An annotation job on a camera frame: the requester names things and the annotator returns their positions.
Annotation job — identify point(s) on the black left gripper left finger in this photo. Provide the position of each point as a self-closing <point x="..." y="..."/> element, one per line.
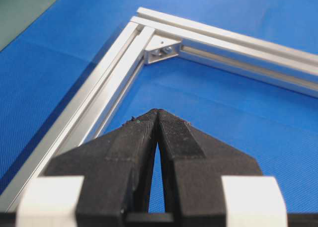
<point x="117" y="169"/>

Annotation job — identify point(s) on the aluminium extrusion frame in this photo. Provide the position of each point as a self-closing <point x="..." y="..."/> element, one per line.
<point x="150" y="37"/>

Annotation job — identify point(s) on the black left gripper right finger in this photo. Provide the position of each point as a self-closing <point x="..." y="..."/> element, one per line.
<point x="192" y="164"/>

